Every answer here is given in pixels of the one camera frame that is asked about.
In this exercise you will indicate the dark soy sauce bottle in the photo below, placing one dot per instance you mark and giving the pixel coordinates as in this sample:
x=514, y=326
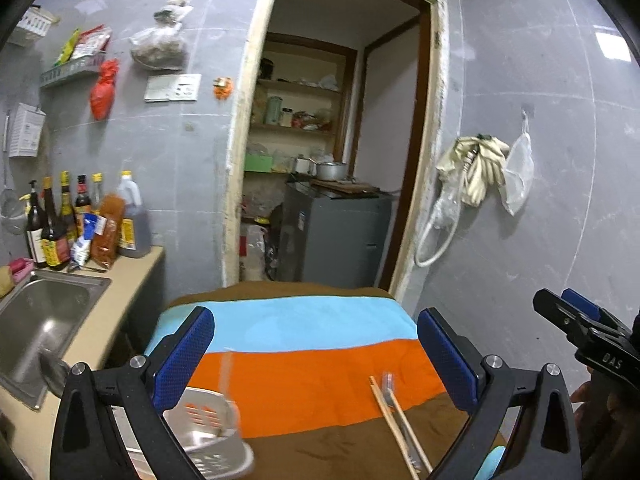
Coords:
x=34, y=227

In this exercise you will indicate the red plastic bag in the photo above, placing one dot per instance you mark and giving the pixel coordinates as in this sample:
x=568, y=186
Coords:
x=102, y=95

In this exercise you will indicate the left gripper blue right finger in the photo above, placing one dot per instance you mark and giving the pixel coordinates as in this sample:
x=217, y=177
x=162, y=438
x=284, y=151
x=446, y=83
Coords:
x=455, y=359

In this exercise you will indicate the metal cooking pot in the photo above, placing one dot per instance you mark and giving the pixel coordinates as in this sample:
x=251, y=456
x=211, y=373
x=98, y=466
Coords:
x=331, y=171

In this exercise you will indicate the grey mini fridge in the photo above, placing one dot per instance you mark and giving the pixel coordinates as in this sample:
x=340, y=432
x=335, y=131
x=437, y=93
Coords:
x=330, y=238

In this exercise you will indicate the white wall pouch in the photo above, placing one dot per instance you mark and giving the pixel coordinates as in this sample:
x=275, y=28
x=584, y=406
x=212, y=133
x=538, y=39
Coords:
x=27, y=127

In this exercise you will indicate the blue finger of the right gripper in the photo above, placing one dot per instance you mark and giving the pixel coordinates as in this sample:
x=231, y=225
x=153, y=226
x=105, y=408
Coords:
x=581, y=303
x=559, y=313

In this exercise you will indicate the silver fork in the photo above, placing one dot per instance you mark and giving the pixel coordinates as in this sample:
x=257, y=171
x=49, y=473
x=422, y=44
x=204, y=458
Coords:
x=388, y=382

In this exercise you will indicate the wooden chopstick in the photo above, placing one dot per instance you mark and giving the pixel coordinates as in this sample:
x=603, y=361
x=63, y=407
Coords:
x=224, y=388
x=394, y=428
x=417, y=454

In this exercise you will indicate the striped blue orange brown cloth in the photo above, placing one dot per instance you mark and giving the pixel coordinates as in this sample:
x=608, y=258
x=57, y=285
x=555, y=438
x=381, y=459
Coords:
x=302, y=358

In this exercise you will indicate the green box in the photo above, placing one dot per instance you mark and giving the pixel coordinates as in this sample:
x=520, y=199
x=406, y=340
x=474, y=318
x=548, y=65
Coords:
x=258, y=163

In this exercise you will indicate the white plastic utensil holder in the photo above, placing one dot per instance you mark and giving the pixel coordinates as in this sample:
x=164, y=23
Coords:
x=206, y=424

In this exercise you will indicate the grey wall shelf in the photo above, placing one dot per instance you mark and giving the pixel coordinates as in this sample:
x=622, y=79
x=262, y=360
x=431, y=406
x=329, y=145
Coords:
x=84, y=66

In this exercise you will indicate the yellow sponge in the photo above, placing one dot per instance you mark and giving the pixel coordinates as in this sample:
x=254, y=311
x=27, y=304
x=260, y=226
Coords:
x=6, y=281

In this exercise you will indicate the orange wall hook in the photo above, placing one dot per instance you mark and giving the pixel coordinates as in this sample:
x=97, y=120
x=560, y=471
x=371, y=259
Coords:
x=223, y=88

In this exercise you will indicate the white wall socket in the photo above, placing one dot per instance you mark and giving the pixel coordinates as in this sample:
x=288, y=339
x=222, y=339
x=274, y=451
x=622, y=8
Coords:
x=173, y=88

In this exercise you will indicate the right hand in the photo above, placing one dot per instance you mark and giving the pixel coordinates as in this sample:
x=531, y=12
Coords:
x=607, y=422

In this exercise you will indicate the hanging wire strainer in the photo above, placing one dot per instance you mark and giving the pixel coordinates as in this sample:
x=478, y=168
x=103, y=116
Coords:
x=13, y=217

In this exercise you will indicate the dark sauce bottle yellow label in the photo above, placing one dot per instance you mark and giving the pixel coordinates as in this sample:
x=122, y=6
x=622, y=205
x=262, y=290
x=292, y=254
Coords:
x=54, y=241

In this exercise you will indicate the orange spice bag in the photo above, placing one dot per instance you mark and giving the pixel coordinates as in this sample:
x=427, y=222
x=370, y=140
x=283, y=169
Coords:
x=106, y=238

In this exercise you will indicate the white plastic basket shelf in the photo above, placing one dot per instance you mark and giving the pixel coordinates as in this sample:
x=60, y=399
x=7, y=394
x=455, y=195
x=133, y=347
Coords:
x=34, y=25

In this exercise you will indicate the clear bag of dried goods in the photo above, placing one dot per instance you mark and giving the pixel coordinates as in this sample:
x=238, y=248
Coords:
x=162, y=47

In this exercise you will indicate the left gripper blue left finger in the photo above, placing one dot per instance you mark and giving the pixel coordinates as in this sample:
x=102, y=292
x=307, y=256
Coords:
x=175, y=358

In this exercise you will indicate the stainless steel sink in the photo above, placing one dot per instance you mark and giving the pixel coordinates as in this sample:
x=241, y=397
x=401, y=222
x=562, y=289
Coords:
x=43, y=311

